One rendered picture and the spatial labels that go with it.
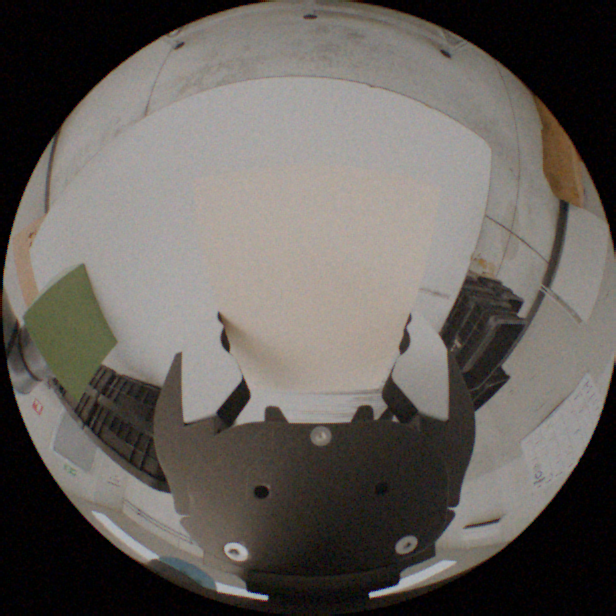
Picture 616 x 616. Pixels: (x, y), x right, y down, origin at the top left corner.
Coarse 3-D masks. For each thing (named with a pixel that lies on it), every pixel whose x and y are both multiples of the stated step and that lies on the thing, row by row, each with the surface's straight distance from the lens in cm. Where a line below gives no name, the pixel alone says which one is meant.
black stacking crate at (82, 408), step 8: (64, 392) 85; (72, 400) 78; (80, 400) 73; (88, 400) 70; (96, 400) 68; (72, 408) 76; (80, 408) 71; (88, 408) 68; (96, 408) 67; (80, 416) 70; (88, 416) 67; (88, 424) 67
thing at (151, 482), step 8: (88, 432) 61; (96, 440) 58; (104, 448) 54; (112, 456) 52; (120, 456) 50; (120, 464) 50; (128, 464) 48; (128, 472) 48; (136, 472) 46; (144, 480) 44; (152, 480) 43; (152, 488) 44; (160, 488) 44; (168, 488) 46
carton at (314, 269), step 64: (256, 192) 9; (320, 192) 8; (384, 192) 9; (256, 256) 9; (320, 256) 9; (384, 256) 9; (256, 320) 11; (320, 320) 11; (384, 320) 12; (256, 384) 17; (320, 384) 16
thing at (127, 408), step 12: (120, 384) 62; (132, 384) 58; (144, 384) 57; (108, 396) 62; (120, 396) 59; (132, 396) 56; (144, 396) 53; (156, 396) 50; (108, 408) 58; (120, 408) 55; (132, 408) 54; (144, 408) 51; (132, 420) 50; (144, 420) 48
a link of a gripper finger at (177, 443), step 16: (176, 368) 9; (176, 384) 8; (160, 400) 8; (176, 400) 8; (160, 416) 8; (176, 416) 8; (160, 432) 8; (176, 432) 7; (192, 432) 7; (208, 432) 7; (160, 448) 8; (176, 448) 7; (192, 448) 7; (160, 464) 7; (176, 464) 7; (176, 480) 7; (176, 496) 7; (176, 512) 7
